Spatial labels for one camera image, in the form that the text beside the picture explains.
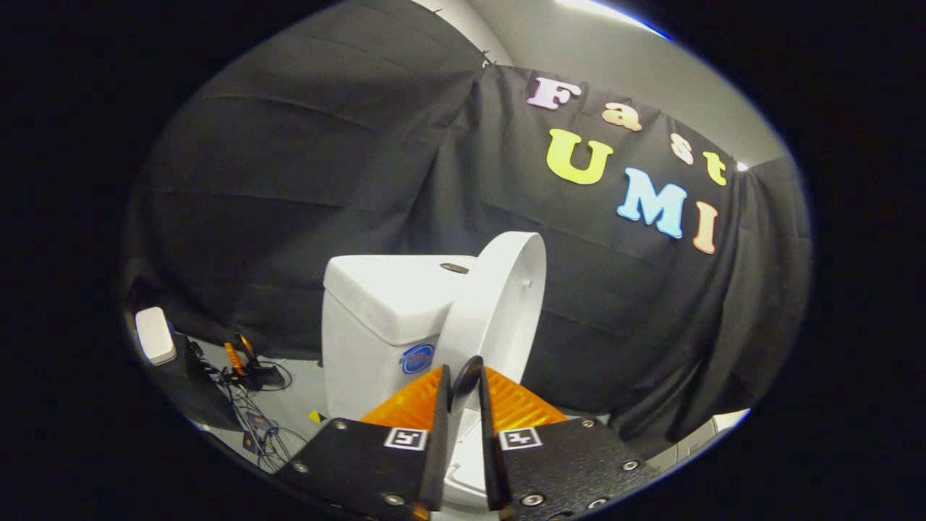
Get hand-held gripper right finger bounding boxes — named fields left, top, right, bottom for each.
left=477, top=365, right=663, bottom=521

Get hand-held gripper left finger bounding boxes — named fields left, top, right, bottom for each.
left=279, top=364, right=453, bottom=521

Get white toilet lid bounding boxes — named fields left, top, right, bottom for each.
left=434, top=232, right=548, bottom=415

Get white toilet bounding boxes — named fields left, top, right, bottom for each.
left=322, top=253, right=500, bottom=507

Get orange black tool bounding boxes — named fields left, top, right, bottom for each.
left=223, top=333, right=286, bottom=391

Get white appliance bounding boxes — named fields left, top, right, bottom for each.
left=644, top=409, right=752, bottom=471

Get dark equipment box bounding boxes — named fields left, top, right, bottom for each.
left=156, top=336, right=243, bottom=433

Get white rectangular device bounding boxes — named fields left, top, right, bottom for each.
left=135, top=308, right=178, bottom=366

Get black backdrop cloth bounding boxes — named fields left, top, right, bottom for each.
left=119, top=0, right=811, bottom=442

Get tangled dark cables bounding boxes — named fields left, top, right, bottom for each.
left=217, top=365, right=312, bottom=475

